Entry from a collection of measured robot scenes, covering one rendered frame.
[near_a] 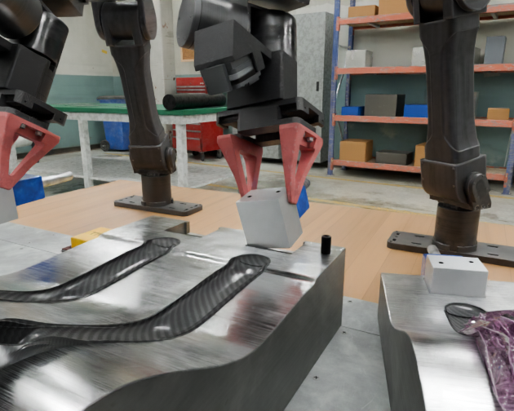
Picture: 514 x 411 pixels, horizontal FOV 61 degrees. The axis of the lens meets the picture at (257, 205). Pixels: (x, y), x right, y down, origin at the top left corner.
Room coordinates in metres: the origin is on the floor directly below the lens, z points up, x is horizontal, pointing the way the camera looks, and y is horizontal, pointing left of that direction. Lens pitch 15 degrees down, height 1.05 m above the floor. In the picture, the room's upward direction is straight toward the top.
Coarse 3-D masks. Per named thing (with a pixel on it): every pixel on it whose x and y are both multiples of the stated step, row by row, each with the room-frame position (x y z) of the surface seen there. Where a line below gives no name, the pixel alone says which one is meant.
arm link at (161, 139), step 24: (120, 24) 0.80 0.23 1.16; (120, 48) 0.81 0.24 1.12; (144, 48) 0.82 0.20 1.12; (120, 72) 0.83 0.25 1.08; (144, 72) 0.84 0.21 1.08; (144, 96) 0.84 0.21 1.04; (144, 120) 0.86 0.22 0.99; (144, 144) 0.88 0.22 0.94; (168, 144) 0.93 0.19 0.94; (144, 168) 0.90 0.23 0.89
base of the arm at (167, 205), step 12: (144, 180) 0.91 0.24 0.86; (156, 180) 0.90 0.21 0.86; (168, 180) 0.92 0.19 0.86; (144, 192) 0.91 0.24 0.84; (156, 192) 0.90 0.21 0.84; (168, 192) 0.92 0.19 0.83; (120, 204) 0.94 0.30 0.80; (132, 204) 0.92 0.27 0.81; (144, 204) 0.91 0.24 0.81; (156, 204) 0.90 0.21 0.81; (168, 204) 0.92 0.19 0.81; (180, 204) 0.92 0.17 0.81; (192, 204) 0.92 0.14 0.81
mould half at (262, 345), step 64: (64, 256) 0.42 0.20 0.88; (192, 256) 0.41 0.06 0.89; (320, 256) 0.40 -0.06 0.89; (64, 320) 0.25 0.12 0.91; (128, 320) 0.28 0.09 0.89; (256, 320) 0.29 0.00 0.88; (320, 320) 0.37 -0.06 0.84; (0, 384) 0.15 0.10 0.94; (64, 384) 0.15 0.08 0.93; (128, 384) 0.16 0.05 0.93; (192, 384) 0.19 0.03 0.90; (256, 384) 0.25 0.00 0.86
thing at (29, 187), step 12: (24, 180) 0.49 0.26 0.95; (36, 180) 0.50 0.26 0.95; (48, 180) 0.53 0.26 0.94; (60, 180) 0.55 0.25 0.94; (0, 192) 0.46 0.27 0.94; (12, 192) 0.47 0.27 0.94; (24, 192) 0.48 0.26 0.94; (36, 192) 0.50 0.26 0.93; (0, 204) 0.45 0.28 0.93; (12, 204) 0.47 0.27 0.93; (0, 216) 0.45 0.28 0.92; (12, 216) 0.46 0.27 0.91
